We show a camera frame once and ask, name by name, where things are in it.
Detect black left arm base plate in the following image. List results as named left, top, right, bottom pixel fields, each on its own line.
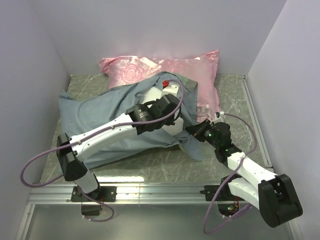
left=70, top=186, right=117, bottom=203

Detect green beige patchwork pillowcase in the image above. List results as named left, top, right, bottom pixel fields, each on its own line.
left=59, top=72, right=204, bottom=169

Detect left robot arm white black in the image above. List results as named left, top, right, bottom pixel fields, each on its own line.
left=56, top=93, right=182, bottom=195

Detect pink rose satin pillow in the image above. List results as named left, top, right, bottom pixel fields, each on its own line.
left=99, top=49, right=223, bottom=118

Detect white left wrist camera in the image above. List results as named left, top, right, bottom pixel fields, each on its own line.
left=160, top=80, right=180, bottom=98

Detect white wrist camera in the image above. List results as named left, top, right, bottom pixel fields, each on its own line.
left=213, top=112, right=224, bottom=123
left=160, top=80, right=180, bottom=98

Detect aluminium right side rail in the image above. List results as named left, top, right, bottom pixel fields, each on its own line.
left=239, top=75, right=274, bottom=171

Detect white pillow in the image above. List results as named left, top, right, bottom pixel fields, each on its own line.
left=141, top=87, right=184, bottom=136

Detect black controller box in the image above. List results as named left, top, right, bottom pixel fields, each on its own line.
left=80, top=204, right=103, bottom=217
left=217, top=202, right=240, bottom=217

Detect black right controller box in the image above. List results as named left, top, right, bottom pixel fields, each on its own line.
left=217, top=202, right=240, bottom=217

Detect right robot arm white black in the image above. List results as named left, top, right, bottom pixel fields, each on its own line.
left=186, top=120, right=303, bottom=228

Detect aluminium front mounting rail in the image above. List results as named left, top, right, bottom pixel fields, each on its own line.
left=27, top=182, right=210, bottom=205

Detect black left controller box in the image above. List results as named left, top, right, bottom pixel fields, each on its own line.
left=80, top=204, right=103, bottom=217

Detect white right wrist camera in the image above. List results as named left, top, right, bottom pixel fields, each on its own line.
left=213, top=112, right=224, bottom=123

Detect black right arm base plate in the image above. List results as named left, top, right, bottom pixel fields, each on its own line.
left=199, top=184, right=236, bottom=202

